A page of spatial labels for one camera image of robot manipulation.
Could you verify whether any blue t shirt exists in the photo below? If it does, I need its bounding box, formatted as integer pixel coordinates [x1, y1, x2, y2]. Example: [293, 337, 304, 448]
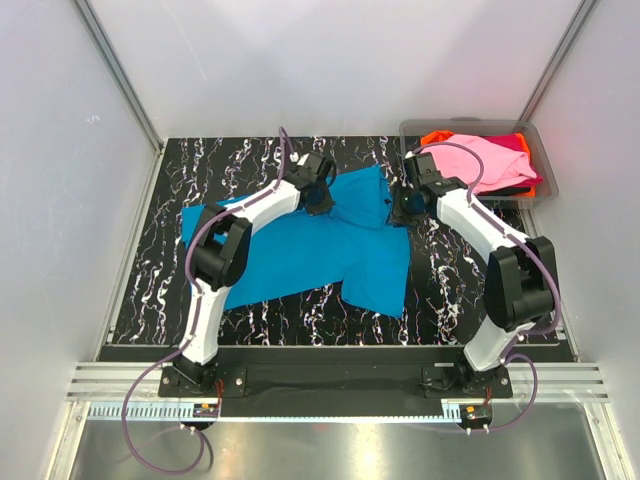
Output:
[180, 164, 412, 319]

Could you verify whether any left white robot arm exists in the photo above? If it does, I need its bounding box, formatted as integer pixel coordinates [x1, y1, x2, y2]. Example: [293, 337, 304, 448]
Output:
[172, 152, 336, 396]

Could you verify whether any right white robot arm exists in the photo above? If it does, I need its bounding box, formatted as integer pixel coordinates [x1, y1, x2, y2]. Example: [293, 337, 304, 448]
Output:
[389, 150, 562, 397]

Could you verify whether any orange t shirt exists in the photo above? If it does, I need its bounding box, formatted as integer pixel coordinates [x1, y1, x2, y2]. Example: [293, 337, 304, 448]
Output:
[419, 129, 539, 200]

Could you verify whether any black marbled table mat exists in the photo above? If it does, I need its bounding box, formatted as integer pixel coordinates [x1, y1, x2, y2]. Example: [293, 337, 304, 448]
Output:
[113, 135, 560, 347]

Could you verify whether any pink t shirt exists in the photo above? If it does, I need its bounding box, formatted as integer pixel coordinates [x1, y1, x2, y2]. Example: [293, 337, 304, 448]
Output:
[419, 134, 545, 196]

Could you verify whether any clear plastic bin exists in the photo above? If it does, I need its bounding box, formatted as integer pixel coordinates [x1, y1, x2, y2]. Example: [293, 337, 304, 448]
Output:
[399, 117, 558, 209]

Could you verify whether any black t shirt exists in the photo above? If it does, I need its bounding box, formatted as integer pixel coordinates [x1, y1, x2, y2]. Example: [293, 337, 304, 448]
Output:
[478, 186, 531, 197]

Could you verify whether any magenta t shirt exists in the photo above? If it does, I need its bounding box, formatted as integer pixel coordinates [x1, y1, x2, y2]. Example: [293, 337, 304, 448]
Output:
[485, 133, 530, 155]

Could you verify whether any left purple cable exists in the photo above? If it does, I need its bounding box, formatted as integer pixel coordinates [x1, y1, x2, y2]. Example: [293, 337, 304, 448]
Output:
[119, 126, 214, 474]

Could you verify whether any purple cable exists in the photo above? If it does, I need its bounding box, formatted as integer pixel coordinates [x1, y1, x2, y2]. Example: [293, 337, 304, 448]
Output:
[409, 141, 564, 432]
[119, 126, 214, 474]

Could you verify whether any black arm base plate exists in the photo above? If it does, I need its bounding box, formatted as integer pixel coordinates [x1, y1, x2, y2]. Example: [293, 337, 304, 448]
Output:
[159, 346, 513, 399]

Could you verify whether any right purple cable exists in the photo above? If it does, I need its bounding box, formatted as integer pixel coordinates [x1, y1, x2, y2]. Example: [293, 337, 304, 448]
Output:
[409, 141, 564, 432]

